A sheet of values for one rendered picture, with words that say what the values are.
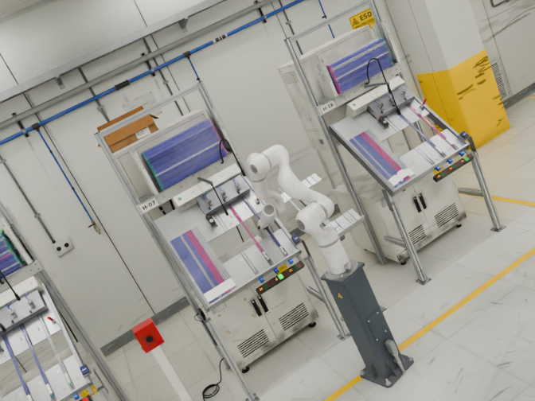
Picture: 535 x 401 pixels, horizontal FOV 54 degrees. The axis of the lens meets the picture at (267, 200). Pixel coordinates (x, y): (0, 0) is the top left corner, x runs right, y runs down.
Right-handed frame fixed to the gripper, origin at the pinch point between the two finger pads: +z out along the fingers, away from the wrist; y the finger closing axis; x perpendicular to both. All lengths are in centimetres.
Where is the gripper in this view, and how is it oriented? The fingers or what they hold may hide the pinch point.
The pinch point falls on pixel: (265, 226)
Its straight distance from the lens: 343.6
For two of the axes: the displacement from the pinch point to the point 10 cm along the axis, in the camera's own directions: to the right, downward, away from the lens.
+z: -0.8, 3.6, 9.3
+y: -8.3, 4.9, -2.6
